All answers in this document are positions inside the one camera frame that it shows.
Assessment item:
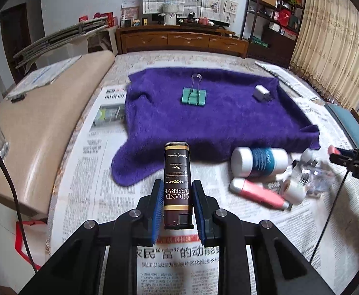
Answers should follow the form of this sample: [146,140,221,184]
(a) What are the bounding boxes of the clear pill bottle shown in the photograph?
[291,161,336,198]

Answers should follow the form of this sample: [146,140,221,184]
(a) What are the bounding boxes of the brown Grand Reserve lighter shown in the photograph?
[163,142,194,230]

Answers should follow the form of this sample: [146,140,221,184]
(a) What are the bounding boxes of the pink white tube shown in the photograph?
[229,178,289,210]

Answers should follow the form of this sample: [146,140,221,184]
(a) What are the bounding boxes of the small white tape roll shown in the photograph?
[280,178,306,205]

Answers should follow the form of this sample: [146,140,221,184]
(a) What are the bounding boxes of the white blue balm bottle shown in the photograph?
[231,147,289,178]

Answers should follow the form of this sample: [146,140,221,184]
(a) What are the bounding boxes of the wooden chair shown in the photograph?
[324,103,359,148]

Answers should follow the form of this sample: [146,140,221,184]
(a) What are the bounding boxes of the newspaper under towel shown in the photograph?
[49,87,359,294]

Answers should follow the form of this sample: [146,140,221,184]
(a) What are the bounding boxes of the folded newspaper far side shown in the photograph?
[255,61,319,101]

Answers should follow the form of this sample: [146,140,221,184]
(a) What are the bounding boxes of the white USB charger plug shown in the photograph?
[253,85,272,102]

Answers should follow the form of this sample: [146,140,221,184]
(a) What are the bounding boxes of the purple towel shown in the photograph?
[111,67,320,187]

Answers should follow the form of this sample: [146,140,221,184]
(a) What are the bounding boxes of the beige curtain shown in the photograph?
[290,0,359,114]

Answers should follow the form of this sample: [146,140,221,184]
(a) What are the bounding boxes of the green binder clip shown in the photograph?
[181,73,207,107]

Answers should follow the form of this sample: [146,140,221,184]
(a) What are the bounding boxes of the dark shelf unit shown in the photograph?
[241,0,306,69]

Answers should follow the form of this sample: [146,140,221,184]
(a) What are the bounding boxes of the wooden TV cabinet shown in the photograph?
[115,25,249,58]

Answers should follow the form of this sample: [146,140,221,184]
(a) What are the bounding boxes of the white paper on armrest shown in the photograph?
[9,55,81,97]

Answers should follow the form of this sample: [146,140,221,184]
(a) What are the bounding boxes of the white vase on cabinet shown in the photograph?
[162,3,179,25]

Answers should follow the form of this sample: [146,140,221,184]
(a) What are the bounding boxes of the stacked cardboard sheets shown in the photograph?
[13,17,108,69]

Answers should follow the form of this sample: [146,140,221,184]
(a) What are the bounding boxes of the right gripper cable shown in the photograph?
[309,131,359,265]

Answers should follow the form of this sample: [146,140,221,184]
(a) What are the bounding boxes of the black cable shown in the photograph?
[0,128,39,272]

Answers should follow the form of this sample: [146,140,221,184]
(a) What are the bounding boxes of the newspapers on wall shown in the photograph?
[143,0,239,25]

